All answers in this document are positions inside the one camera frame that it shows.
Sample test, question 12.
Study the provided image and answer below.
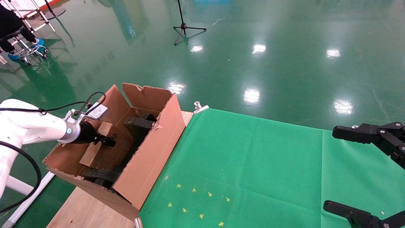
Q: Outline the black stool with chrome ring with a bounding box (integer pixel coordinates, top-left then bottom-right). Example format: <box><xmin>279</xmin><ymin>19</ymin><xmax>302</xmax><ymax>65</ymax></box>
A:
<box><xmin>0</xmin><ymin>27</ymin><xmax>49</xmax><ymax>66</ymax></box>

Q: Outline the white metal stand frame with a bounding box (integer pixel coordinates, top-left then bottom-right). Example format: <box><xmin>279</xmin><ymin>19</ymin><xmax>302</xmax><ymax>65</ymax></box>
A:
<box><xmin>0</xmin><ymin>171</ymin><xmax>56</xmax><ymax>228</ymax></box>

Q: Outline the black floor stand round base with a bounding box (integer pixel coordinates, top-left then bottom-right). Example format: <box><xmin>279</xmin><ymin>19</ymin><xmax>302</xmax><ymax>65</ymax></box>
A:
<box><xmin>41</xmin><ymin>0</ymin><xmax>67</xmax><ymax>21</ymax></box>

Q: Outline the small brown cardboard box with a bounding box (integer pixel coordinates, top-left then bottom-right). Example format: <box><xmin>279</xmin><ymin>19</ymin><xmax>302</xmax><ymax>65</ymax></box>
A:
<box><xmin>79</xmin><ymin>122</ymin><xmax>135</xmax><ymax>170</ymax></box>

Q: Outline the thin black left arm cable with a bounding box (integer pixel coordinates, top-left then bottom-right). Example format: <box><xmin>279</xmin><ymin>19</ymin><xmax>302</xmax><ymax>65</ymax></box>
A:
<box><xmin>0</xmin><ymin>92</ymin><xmax>107</xmax><ymax>115</ymax></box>

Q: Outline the black floor tripod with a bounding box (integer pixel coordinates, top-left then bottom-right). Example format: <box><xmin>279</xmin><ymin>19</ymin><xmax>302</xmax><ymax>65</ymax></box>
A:
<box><xmin>173</xmin><ymin>0</ymin><xmax>207</xmax><ymax>45</ymax></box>

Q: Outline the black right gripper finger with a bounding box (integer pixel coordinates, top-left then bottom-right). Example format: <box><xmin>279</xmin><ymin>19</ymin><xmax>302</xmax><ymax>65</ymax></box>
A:
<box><xmin>332</xmin><ymin>122</ymin><xmax>405</xmax><ymax>169</ymax></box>
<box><xmin>323</xmin><ymin>200</ymin><xmax>405</xmax><ymax>228</ymax></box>

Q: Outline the large open brown carton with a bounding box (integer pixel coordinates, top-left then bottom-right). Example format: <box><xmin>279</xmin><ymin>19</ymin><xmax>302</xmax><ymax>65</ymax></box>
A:
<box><xmin>43</xmin><ymin>83</ymin><xmax>186</xmax><ymax>221</ymax></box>

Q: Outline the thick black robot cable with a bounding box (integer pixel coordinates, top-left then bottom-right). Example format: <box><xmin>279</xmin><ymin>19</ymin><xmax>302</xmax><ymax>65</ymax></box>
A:
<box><xmin>0</xmin><ymin>141</ymin><xmax>42</xmax><ymax>213</ymax></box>

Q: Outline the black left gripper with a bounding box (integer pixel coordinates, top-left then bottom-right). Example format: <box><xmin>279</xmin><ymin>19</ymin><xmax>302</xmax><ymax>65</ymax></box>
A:
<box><xmin>75</xmin><ymin>122</ymin><xmax>117</xmax><ymax>147</ymax></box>

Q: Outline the white folding rack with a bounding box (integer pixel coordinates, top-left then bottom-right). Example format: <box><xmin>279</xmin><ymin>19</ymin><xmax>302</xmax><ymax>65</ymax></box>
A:
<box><xmin>5</xmin><ymin>0</ymin><xmax>57</xmax><ymax>32</ymax></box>

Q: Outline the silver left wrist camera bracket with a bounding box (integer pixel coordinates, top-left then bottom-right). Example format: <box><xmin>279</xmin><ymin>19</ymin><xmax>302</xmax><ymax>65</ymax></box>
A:
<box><xmin>65</xmin><ymin>102</ymin><xmax>109</xmax><ymax>124</ymax></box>

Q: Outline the green table cloth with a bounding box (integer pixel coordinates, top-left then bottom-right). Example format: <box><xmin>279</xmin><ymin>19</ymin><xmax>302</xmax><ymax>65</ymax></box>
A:
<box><xmin>138</xmin><ymin>108</ymin><xmax>405</xmax><ymax>228</ymax></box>

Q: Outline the person in black clothing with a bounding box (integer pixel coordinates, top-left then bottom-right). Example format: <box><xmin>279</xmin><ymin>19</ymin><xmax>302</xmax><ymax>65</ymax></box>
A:
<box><xmin>0</xmin><ymin>4</ymin><xmax>38</xmax><ymax>54</ymax></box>

